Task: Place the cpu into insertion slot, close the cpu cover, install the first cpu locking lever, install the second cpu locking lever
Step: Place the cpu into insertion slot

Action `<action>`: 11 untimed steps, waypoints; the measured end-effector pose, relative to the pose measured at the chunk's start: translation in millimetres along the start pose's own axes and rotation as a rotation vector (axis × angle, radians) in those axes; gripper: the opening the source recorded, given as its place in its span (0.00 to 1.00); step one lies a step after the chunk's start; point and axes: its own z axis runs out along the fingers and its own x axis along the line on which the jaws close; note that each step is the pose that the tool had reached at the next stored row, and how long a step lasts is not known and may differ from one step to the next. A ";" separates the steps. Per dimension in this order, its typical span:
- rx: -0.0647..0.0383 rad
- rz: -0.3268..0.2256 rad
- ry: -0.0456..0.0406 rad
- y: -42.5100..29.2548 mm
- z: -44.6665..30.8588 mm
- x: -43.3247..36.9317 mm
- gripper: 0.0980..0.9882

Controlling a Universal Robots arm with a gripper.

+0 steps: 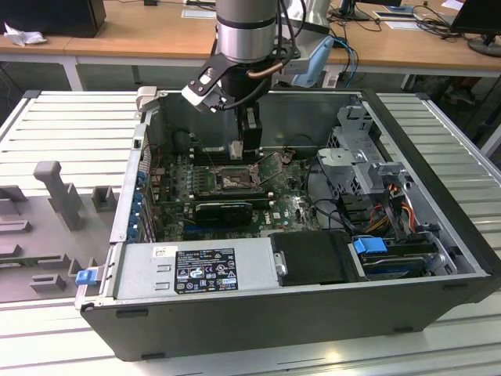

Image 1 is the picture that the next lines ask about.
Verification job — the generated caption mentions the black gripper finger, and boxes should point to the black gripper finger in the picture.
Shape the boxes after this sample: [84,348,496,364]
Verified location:
[238,116,263,154]

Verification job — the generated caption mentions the metal socket cover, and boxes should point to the metal socket cover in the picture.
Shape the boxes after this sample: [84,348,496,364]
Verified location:
[250,151,290,187]

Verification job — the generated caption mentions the CPU socket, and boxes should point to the CPU socket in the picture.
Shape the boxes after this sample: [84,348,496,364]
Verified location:
[212,165,262,192]

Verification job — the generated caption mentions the pale blue teach pendant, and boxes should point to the pale blue teach pendant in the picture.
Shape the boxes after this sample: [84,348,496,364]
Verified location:
[293,34,334,88]

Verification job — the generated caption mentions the low-profile graphics card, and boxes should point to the low-profile graphics card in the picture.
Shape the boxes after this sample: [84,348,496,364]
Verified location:
[193,201,254,227]

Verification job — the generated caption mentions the grey desk hatch plate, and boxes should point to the grey desk hatch plate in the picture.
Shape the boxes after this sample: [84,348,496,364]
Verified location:
[182,7,217,20]

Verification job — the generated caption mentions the silver metal drive cage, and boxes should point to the silver metal drive cage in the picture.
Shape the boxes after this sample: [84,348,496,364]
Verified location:
[316,103,416,197]

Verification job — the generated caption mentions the green motherboard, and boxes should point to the green motherboard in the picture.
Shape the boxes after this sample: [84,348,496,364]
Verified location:
[150,150,326,242]

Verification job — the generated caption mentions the black monitor stand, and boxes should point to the black monitor stand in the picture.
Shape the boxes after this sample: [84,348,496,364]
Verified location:
[330,0,373,21]

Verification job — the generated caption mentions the black plastic shroud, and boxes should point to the black plastic shroud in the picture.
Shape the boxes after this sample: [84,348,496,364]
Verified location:
[269,230,355,287]

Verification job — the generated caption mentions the blue disk carrier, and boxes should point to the blue disk carrier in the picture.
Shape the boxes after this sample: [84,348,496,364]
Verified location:
[351,237,387,262]

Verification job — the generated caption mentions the white paper sheet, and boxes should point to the white paper sheet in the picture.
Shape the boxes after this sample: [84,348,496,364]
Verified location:
[385,19,422,31]

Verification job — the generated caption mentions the silver power supply unit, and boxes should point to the silver power supply unit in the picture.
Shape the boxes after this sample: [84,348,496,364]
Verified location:
[99,237,281,302]

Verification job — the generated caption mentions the black open PC case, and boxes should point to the black open PC case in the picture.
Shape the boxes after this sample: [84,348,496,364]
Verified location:
[74,86,501,362]

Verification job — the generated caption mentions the hard disk drive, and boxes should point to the hard disk drive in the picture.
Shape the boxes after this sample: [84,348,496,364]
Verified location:
[359,252,428,281]

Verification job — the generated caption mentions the black computer tower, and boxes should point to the black computer tower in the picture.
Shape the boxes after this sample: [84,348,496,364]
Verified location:
[0,0,106,39]

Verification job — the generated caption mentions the blue case release latch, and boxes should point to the blue case release latch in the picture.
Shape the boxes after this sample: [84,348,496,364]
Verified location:
[76,269,97,287]

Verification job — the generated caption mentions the grey parts rack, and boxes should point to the grey parts rack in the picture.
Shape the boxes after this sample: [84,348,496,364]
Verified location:
[0,160,122,305]

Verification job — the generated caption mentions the crumpled white paper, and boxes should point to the crumpled white paper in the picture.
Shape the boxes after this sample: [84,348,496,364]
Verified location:
[2,21,49,47]

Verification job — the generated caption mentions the black monitor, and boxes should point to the black monitor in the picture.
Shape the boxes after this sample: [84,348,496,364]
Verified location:
[449,0,501,58]

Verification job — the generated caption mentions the green RAM stick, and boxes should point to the green RAM stick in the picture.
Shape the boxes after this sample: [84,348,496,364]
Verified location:
[0,255,40,269]

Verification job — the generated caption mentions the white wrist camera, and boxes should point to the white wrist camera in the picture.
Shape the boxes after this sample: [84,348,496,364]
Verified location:
[181,64,220,115]

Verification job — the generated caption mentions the thin black wire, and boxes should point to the thin black wire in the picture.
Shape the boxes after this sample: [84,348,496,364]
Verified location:
[287,133,319,152]

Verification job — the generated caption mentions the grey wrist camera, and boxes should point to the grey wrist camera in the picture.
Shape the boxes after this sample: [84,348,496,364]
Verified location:
[281,58,311,76]

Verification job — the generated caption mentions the thick black cable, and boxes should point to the thick black cable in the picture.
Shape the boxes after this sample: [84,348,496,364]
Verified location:
[305,156,353,236]

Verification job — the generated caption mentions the black camera cable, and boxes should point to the black camera cable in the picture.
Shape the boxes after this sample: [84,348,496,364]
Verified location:
[273,0,301,63]

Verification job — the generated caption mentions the grey case latch handle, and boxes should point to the grey case latch handle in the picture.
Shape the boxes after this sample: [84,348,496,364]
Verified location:
[135,86,161,115]

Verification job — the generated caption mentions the light blue cable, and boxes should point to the light blue cable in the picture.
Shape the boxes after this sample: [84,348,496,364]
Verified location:
[332,37,359,76]

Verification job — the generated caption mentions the black flat cable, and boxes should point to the black flat cable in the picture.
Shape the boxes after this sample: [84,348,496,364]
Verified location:
[382,202,409,243]

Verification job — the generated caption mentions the yellow orange power wires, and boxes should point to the yellow orange power wires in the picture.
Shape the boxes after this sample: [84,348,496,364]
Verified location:
[366,183,416,236]

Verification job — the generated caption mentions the black cable tangle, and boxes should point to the black cable tangle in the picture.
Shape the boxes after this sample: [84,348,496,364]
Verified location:
[414,3,470,40]

